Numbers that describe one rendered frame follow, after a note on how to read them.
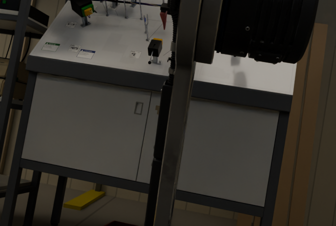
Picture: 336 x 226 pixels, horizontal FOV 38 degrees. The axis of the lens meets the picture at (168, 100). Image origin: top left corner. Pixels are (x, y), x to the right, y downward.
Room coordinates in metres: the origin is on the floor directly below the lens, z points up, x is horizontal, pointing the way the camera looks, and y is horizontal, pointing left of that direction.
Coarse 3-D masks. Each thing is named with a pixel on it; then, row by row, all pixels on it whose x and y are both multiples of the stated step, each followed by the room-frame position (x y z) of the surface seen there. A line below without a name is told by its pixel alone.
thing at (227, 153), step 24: (192, 120) 2.08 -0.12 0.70; (216, 120) 2.06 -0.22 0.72; (240, 120) 2.04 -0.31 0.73; (264, 120) 2.02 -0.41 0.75; (144, 144) 2.12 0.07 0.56; (192, 144) 2.07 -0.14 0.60; (216, 144) 2.05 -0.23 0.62; (240, 144) 2.03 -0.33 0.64; (264, 144) 2.01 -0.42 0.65; (144, 168) 2.11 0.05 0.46; (192, 168) 2.07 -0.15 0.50; (216, 168) 2.05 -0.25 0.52; (240, 168) 2.03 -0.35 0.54; (264, 168) 2.01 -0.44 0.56; (216, 192) 2.05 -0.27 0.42; (240, 192) 2.03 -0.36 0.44; (264, 192) 2.01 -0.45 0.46
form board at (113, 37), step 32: (128, 0) 2.47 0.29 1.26; (160, 0) 2.46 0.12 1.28; (64, 32) 2.31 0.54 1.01; (96, 32) 2.30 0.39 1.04; (128, 32) 2.29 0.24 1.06; (160, 32) 2.28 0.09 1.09; (96, 64) 2.15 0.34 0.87; (128, 64) 2.14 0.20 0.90; (160, 64) 2.13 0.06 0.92; (224, 64) 2.11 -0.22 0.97; (256, 64) 2.10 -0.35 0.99; (288, 64) 2.09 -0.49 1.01
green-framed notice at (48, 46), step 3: (45, 42) 2.27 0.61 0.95; (48, 42) 2.27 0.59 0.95; (51, 42) 2.26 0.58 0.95; (45, 45) 2.25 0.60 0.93; (48, 45) 2.25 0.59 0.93; (51, 45) 2.25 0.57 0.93; (54, 45) 2.25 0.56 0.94; (57, 45) 2.25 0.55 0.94; (42, 48) 2.24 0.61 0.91; (45, 48) 2.24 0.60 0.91; (48, 48) 2.24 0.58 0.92; (51, 48) 2.23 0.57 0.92; (54, 48) 2.23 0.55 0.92; (57, 48) 2.23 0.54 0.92; (54, 51) 2.22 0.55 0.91
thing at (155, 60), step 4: (152, 40) 2.08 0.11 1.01; (156, 40) 2.08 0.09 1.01; (160, 40) 2.08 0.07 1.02; (152, 44) 2.07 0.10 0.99; (156, 44) 2.06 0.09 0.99; (160, 44) 2.08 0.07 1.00; (148, 48) 2.06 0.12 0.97; (152, 48) 2.05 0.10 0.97; (156, 48) 2.05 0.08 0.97; (160, 48) 2.09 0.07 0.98; (148, 52) 2.07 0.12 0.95; (152, 52) 2.05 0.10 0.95; (156, 52) 2.06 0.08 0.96; (156, 56) 2.08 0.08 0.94; (152, 60) 2.14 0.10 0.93; (156, 60) 2.12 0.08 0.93; (160, 60) 2.14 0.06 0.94
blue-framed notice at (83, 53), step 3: (81, 51) 2.21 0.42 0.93; (84, 51) 2.21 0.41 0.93; (87, 51) 2.21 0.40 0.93; (90, 51) 2.21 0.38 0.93; (93, 51) 2.21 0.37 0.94; (78, 54) 2.20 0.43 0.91; (81, 54) 2.20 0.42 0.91; (84, 54) 2.20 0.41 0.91; (87, 54) 2.19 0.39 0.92; (90, 54) 2.19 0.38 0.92; (93, 54) 2.19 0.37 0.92; (81, 57) 2.18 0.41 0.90; (84, 57) 2.18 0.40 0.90; (87, 57) 2.18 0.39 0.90; (90, 57) 2.18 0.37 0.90
